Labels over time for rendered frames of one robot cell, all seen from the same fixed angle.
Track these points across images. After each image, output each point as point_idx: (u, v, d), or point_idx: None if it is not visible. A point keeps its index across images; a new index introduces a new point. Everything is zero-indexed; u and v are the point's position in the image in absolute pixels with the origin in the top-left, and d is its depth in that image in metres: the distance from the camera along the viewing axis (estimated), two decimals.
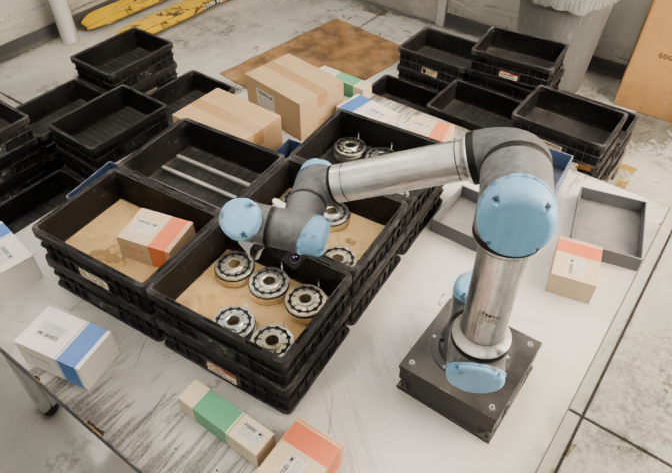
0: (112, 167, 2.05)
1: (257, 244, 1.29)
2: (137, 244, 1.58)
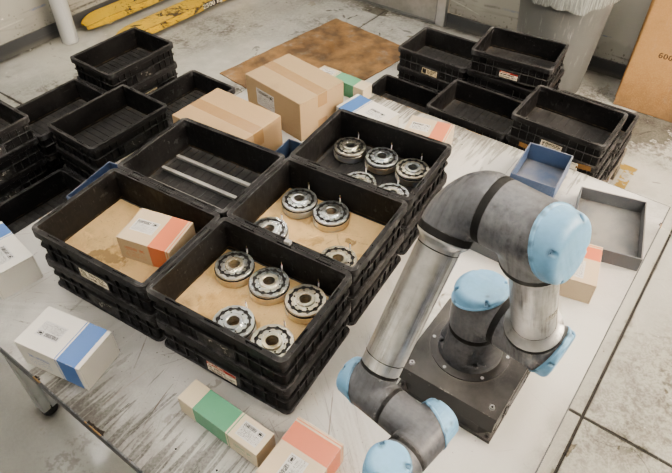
0: (112, 167, 2.05)
1: None
2: (137, 244, 1.58)
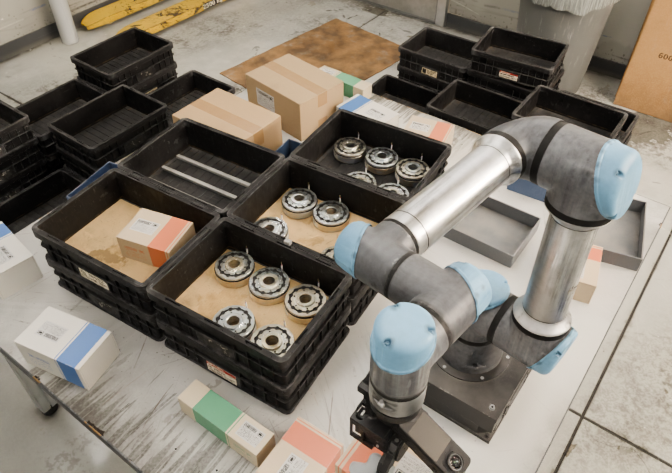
0: (112, 167, 2.05)
1: (393, 447, 0.84)
2: (137, 244, 1.58)
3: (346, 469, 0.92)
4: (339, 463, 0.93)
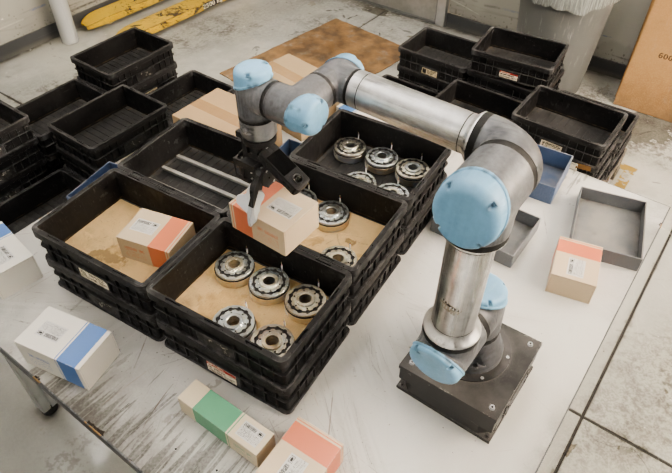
0: (112, 167, 2.05)
1: (259, 172, 1.27)
2: (137, 244, 1.58)
3: (235, 205, 1.36)
4: (231, 202, 1.37)
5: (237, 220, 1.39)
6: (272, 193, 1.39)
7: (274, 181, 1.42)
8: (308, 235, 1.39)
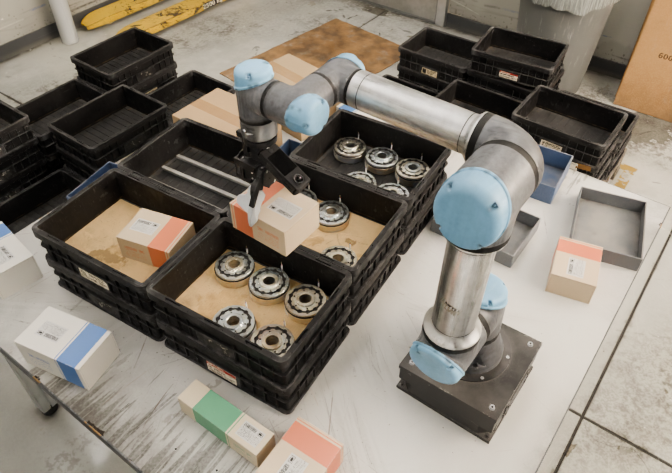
0: (112, 167, 2.05)
1: (259, 172, 1.27)
2: (137, 244, 1.58)
3: (236, 205, 1.36)
4: (232, 202, 1.36)
5: (237, 220, 1.38)
6: (273, 193, 1.39)
7: (275, 181, 1.42)
8: (309, 235, 1.39)
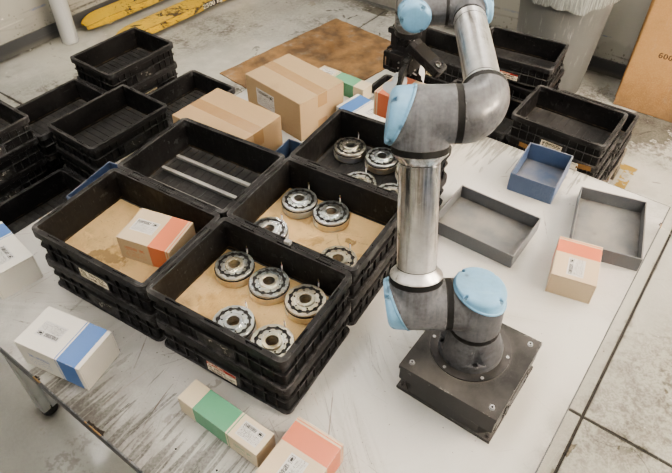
0: (112, 167, 2.05)
1: (406, 60, 1.61)
2: (137, 244, 1.58)
3: (380, 92, 1.70)
4: (376, 90, 1.71)
5: (379, 106, 1.72)
6: (407, 85, 1.73)
7: (406, 77, 1.76)
8: None
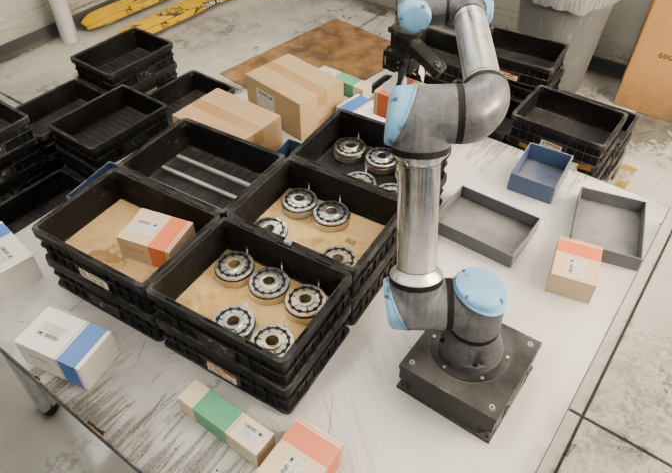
0: (112, 167, 2.05)
1: (406, 60, 1.61)
2: (137, 244, 1.58)
3: (380, 92, 1.70)
4: (376, 90, 1.70)
5: (379, 106, 1.72)
6: (407, 85, 1.72)
7: (406, 77, 1.75)
8: None
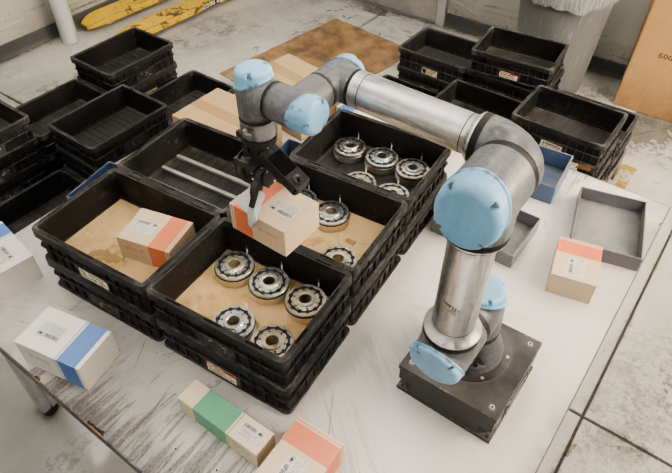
0: (112, 167, 2.05)
1: (259, 172, 1.27)
2: (137, 244, 1.58)
3: (236, 205, 1.36)
4: (232, 202, 1.36)
5: (237, 220, 1.38)
6: (272, 193, 1.39)
7: (274, 182, 1.42)
8: (308, 235, 1.39)
